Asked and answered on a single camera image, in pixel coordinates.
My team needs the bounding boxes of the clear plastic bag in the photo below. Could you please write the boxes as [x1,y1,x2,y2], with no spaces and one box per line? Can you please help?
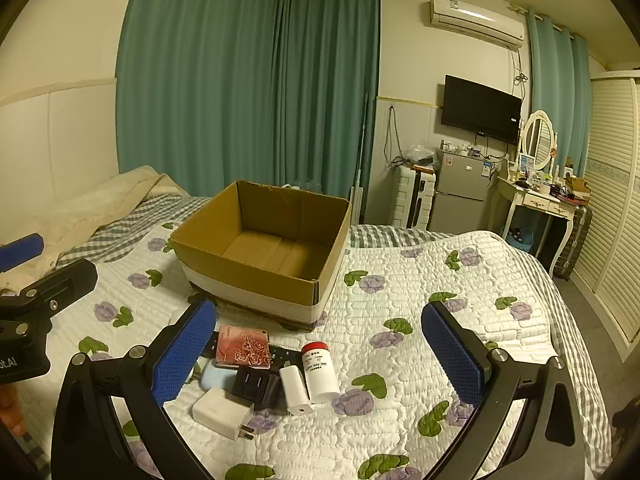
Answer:
[405,144,441,166]

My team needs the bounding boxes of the cardboard box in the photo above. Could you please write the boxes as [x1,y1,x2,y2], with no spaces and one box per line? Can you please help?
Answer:
[169,180,353,332]

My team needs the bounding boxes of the white louvred wardrobe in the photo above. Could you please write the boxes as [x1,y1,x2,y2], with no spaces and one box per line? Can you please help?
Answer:
[570,70,640,361]

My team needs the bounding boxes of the white padded headboard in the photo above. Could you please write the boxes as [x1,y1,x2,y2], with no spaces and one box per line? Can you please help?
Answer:
[0,77,121,202]

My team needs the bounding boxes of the small brown box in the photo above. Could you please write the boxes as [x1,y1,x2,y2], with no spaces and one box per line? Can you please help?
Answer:
[565,176,592,199]

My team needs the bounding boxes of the light blue earbuds case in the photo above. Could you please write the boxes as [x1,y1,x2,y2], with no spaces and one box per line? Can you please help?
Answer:
[200,364,241,392]

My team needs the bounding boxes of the black hanging cables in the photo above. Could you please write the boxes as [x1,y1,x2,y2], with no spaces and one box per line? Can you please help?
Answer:
[384,105,407,171]

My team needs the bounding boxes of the black flat television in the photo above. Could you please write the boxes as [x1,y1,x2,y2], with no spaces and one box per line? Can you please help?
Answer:
[441,75,523,146]

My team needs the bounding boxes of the black power adapter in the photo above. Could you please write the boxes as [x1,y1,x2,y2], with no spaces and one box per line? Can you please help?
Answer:
[232,367,281,416]

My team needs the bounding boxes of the white oval mirror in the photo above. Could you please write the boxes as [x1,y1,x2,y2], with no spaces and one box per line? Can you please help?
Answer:
[520,110,559,171]

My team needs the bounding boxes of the white flower print quilt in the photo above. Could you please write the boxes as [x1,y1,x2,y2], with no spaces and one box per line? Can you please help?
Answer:
[10,220,613,480]

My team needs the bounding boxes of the white bottle with red cap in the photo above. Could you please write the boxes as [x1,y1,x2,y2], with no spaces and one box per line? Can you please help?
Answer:
[301,341,341,405]

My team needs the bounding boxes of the cream duvet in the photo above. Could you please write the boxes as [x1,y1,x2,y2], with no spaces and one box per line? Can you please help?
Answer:
[0,166,191,296]

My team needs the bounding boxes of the red rectangular packet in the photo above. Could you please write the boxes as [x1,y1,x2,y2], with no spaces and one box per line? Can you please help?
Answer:
[215,325,271,370]

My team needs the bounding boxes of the green curtain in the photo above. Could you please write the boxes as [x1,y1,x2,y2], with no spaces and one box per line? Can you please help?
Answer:
[527,10,592,181]
[116,0,284,202]
[272,0,381,211]

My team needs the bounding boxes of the silver small fridge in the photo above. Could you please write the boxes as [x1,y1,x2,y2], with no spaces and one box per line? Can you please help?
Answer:
[430,149,493,235]

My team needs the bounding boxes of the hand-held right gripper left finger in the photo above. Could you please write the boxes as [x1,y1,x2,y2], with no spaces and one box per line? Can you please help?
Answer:
[51,299,218,480]

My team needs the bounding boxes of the black remote control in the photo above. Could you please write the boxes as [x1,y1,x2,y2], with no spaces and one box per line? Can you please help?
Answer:
[200,330,307,369]

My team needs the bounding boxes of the white charger plug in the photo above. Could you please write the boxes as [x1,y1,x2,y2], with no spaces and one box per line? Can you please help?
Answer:
[192,386,256,442]

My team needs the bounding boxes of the white dressing table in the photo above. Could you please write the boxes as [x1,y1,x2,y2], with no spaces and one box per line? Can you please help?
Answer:
[487,172,581,277]

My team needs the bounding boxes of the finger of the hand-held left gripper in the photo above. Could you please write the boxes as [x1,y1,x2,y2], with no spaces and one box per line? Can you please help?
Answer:
[0,232,45,275]
[0,259,99,332]

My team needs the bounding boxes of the white air conditioner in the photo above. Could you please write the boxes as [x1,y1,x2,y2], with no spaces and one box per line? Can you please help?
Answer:
[429,0,527,51]

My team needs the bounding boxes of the blue basket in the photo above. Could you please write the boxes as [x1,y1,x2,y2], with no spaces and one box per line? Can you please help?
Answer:
[505,227,536,254]

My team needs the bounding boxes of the dark suitcase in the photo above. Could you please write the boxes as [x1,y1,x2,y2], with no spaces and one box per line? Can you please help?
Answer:
[552,205,594,281]

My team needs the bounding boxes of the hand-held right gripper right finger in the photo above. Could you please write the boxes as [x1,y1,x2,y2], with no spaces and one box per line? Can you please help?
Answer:
[421,301,586,480]

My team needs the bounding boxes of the white suitcase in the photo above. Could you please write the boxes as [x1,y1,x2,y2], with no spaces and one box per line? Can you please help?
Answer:
[392,165,437,229]

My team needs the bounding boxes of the person's left hand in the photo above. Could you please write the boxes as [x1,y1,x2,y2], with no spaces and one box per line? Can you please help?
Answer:
[0,385,27,437]

